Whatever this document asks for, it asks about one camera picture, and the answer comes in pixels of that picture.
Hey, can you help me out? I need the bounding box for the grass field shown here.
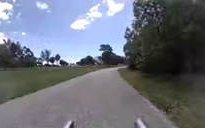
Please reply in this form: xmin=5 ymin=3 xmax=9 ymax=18
xmin=0 ymin=64 xmax=119 ymax=108

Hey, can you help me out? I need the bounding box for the grey asphalt path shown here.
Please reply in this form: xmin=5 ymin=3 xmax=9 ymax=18
xmin=0 ymin=66 xmax=178 ymax=128

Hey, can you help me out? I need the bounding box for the grass verge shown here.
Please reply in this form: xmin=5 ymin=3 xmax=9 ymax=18
xmin=117 ymin=67 xmax=205 ymax=128

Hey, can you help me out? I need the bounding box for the robot's own part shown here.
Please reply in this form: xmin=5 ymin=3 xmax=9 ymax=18
xmin=63 ymin=120 xmax=74 ymax=128
xmin=134 ymin=118 xmax=148 ymax=128

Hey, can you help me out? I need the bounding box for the row of distant trees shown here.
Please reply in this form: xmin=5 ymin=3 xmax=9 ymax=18
xmin=0 ymin=38 xmax=128 ymax=70

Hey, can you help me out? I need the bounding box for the wood of dense trees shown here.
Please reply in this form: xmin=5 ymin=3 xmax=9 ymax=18
xmin=122 ymin=0 xmax=205 ymax=77

